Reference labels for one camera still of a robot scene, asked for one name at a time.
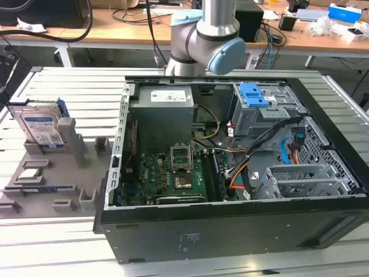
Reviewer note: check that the large black box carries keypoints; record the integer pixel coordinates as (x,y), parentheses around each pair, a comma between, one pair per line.
(43,11)

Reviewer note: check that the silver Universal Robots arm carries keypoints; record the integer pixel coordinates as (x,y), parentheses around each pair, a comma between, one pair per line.
(201,34)

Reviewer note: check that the black open PC case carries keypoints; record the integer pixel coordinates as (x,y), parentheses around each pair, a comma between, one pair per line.
(230,231)

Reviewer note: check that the hard disk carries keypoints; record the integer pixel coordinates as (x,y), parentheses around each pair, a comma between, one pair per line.
(37,124)

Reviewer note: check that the perforated grey disk bay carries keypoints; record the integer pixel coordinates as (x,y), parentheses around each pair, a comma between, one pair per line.
(302,176)

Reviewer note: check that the clear plastic bag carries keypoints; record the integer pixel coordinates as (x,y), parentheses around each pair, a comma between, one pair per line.
(325,26)

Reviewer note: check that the RAM stick in slot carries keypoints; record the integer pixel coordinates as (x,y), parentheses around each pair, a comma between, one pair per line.
(219,176)

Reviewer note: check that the wooden desk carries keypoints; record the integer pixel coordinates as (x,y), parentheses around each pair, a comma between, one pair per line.
(115,31)

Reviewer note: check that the CPU socket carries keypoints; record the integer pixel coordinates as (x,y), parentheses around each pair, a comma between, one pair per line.
(182,181)

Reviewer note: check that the blue RAM stick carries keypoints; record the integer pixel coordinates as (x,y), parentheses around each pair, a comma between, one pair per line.
(43,189)

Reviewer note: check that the grey optical drive cage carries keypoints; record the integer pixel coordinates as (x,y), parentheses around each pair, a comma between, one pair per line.
(253,121)

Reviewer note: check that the silver CPU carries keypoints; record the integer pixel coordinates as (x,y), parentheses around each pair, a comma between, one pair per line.
(29,173)

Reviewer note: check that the black speaker box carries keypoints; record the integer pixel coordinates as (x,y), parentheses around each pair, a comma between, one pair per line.
(250,23)

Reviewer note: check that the blue cardboard box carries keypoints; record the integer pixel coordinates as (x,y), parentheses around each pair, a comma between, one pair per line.
(343,11)

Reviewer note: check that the black graphics card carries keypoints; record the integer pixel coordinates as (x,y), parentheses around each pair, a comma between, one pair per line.
(178,199)

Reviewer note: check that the grey parts rack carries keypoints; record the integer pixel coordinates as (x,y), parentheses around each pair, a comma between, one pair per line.
(57,179)

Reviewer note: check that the blue plastic cage latch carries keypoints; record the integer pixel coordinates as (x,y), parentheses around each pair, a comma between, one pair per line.
(249,95)

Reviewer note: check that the crumpled white paper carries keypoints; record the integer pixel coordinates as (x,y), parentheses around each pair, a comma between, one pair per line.
(31,26)

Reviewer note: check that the green motherboard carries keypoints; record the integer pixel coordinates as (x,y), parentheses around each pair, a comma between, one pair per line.
(199,176)

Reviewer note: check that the grey power supply unit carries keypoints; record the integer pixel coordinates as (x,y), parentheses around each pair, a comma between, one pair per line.
(161,121)

